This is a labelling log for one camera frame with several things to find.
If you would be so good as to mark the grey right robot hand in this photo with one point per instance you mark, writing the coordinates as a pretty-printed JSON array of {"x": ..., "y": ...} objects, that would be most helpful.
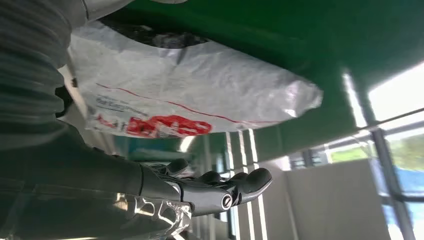
[{"x": 82, "y": 185}]

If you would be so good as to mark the dark window frame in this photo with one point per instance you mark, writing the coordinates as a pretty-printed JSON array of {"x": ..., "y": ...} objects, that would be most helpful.
[{"x": 384, "y": 155}]

